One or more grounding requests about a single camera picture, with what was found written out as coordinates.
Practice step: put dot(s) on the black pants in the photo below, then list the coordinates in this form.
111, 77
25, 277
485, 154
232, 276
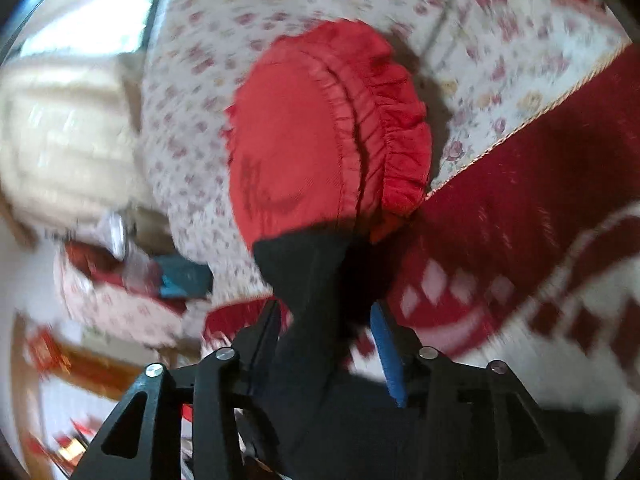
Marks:
329, 423

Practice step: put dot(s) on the teal blue paper bag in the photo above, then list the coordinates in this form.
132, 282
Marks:
181, 278

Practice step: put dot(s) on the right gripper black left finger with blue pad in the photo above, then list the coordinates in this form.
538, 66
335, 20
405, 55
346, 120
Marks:
140, 438

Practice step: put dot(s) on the red round ruffled cushion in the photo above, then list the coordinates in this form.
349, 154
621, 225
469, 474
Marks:
327, 130

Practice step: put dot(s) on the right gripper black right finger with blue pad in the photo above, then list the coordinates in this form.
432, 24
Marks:
395, 359

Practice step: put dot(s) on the floral white quilt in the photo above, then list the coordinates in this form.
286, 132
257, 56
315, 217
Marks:
482, 68

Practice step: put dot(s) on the beige curtain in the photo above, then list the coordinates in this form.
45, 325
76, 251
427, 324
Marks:
70, 131

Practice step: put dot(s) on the red and white fleece blanket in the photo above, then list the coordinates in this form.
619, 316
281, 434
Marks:
522, 253

